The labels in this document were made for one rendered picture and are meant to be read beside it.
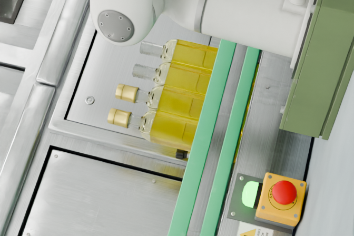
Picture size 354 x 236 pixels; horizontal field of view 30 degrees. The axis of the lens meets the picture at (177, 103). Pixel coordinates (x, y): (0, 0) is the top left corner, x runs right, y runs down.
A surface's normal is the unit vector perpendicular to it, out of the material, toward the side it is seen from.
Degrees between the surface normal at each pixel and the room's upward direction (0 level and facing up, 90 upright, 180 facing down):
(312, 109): 90
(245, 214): 90
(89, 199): 91
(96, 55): 90
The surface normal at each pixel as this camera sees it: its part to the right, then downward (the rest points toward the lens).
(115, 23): -0.32, 0.63
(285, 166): -0.02, -0.39
